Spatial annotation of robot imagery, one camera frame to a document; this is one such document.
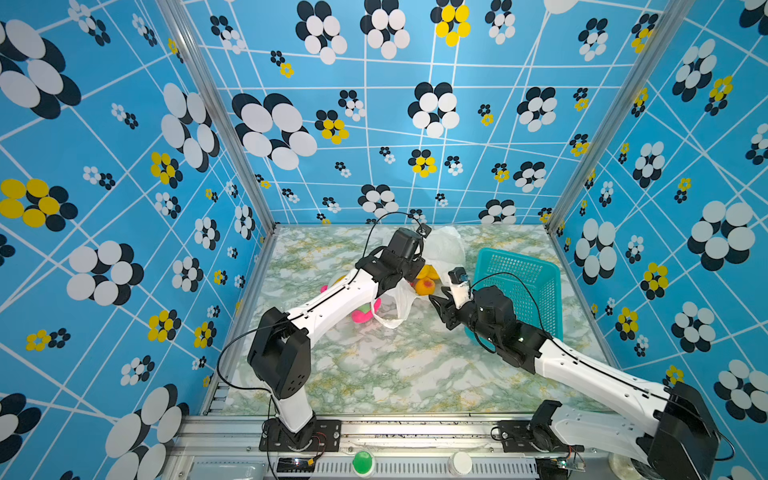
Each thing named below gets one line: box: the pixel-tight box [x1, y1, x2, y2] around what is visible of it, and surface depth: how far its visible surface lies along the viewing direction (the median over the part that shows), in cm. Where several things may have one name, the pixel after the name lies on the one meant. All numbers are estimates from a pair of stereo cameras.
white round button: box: [448, 450, 473, 476], surface depth 65 cm
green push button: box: [352, 450, 375, 477], surface depth 64 cm
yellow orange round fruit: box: [415, 278, 435, 296], surface depth 98 cm
